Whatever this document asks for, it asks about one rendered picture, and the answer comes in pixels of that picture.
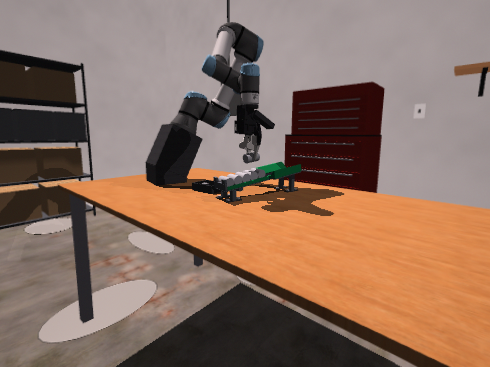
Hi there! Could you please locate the light grey cylinder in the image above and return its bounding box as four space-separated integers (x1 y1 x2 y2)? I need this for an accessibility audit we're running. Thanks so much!
242 170 258 180
227 174 243 185
250 168 265 178
235 172 251 183
218 176 234 187

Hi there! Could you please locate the white cylinder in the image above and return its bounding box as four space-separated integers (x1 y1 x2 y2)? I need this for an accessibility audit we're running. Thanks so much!
243 152 260 164

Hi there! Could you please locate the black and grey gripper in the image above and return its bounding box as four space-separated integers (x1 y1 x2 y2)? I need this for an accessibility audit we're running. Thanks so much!
234 104 262 160

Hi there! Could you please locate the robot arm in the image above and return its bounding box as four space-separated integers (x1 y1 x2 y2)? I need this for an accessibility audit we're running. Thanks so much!
170 22 264 135

